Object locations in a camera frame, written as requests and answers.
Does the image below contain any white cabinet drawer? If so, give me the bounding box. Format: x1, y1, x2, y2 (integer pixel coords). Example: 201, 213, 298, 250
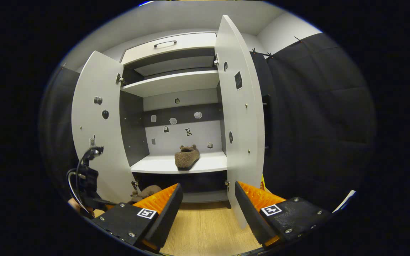
121, 32, 217, 64

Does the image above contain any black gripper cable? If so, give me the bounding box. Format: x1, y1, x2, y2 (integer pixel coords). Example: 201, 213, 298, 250
66, 156, 91, 215

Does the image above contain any brown fuzzy shoe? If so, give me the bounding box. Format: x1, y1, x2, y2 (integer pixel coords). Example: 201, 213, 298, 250
175, 144, 200, 171
130, 185, 163, 204

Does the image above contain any white shoe cabinet door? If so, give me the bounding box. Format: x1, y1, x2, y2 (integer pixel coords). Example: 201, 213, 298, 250
71, 50, 141, 204
214, 15, 272, 228

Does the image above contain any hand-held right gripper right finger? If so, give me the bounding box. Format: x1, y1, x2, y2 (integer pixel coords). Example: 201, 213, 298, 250
235, 181, 333, 248

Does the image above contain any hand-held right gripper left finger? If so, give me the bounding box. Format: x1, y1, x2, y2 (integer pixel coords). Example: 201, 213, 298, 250
91, 183, 184, 253

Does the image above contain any white grey shoe cabinet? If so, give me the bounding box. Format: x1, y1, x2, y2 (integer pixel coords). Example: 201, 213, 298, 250
119, 32, 232, 204

